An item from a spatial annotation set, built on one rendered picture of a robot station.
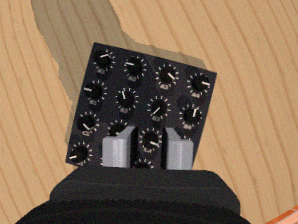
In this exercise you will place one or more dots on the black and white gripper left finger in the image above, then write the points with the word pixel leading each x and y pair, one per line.
pixel 121 151

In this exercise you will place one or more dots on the black knob box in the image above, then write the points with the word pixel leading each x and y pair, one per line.
pixel 148 88

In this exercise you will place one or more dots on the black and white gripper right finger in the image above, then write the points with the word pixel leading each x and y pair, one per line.
pixel 176 154

